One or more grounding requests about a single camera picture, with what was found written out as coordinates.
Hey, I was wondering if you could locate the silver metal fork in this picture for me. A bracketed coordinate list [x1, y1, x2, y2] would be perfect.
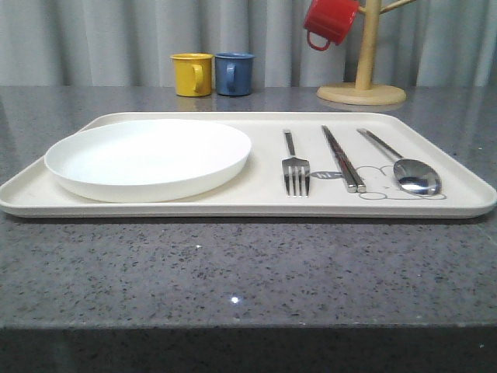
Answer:
[281, 130, 310, 197]

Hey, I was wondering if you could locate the white round plate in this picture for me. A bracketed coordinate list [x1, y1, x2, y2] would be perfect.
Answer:
[44, 119, 252, 203]

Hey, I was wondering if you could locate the silver metal spoon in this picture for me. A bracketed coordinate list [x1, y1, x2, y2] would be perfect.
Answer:
[357, 128, 442, 196]

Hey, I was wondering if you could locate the blue enamel mug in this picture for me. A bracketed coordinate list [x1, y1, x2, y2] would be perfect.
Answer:
[214, 52, 255, 96]

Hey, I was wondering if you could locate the yellow enamel mug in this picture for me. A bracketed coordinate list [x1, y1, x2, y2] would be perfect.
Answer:
[170, 53, 214, 97]

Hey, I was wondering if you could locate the wooden mug tree stand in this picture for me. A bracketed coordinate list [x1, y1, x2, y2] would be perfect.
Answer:
[316, 0, 412, 106]

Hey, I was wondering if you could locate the red enamel mug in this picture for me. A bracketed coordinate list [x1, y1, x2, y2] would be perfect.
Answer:
[304, 0, 360, 51]

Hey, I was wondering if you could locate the grey curtain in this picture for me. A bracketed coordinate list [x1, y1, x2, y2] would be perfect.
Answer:
[1, 1, 496, 88]

